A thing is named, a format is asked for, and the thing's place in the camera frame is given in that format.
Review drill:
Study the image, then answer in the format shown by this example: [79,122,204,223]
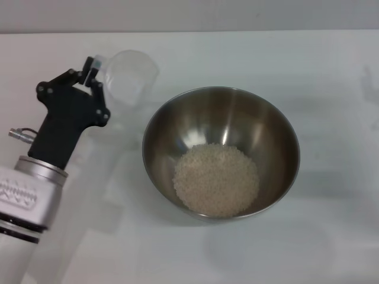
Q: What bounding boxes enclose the white rice grains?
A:
[173,144,261,217]

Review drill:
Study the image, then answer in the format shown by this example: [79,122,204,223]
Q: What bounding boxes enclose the stainless steel mixing bowl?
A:
[142,86,301,222]

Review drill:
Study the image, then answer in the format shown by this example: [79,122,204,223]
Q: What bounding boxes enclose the clear plastic measuring cup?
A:
[94,50,160,108]

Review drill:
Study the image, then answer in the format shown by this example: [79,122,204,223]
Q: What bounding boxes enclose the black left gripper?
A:
[28,56,112,171]

